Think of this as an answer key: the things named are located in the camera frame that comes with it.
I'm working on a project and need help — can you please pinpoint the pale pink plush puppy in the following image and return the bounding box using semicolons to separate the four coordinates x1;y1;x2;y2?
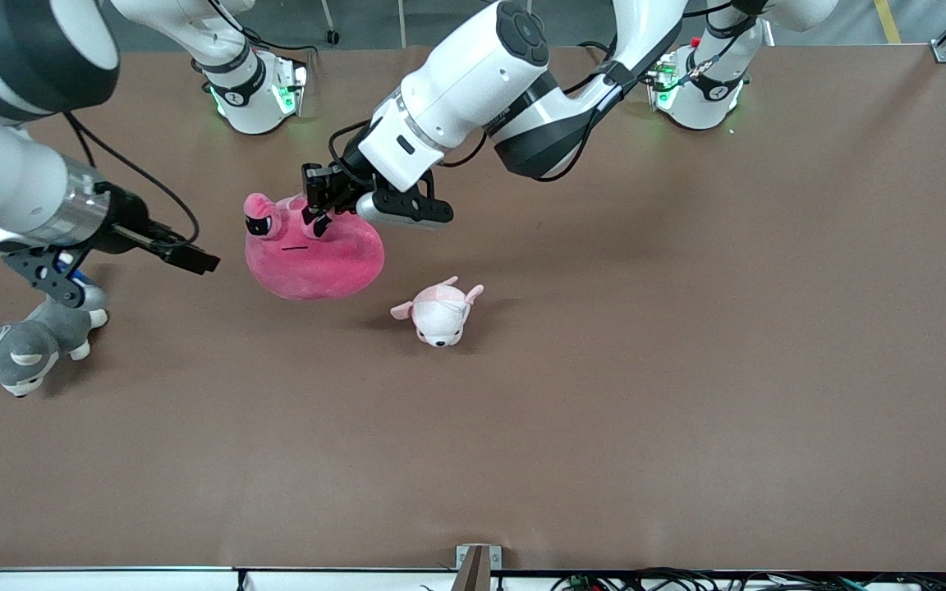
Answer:
390;276;485;349

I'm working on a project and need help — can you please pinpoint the metal table edge bracket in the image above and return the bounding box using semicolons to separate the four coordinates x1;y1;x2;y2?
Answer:
454;543;503;591

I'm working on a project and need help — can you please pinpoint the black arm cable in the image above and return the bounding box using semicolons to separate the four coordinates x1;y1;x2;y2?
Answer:
62;111;200;247
328;49;687;191

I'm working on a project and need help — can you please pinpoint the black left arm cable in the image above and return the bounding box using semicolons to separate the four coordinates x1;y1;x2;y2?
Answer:
328;49;687;191

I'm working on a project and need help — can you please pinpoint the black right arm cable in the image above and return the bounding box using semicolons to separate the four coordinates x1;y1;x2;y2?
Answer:
62;111;200;247

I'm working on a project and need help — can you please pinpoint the bundle of floor cables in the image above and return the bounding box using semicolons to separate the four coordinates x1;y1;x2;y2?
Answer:
549;567;946;591

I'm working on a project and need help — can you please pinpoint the grey white husky plush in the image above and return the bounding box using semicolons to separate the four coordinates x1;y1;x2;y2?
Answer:
0;297;109;400

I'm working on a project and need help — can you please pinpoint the magenta round plush toy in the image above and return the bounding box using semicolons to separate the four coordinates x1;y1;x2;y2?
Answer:
243;192;386;301

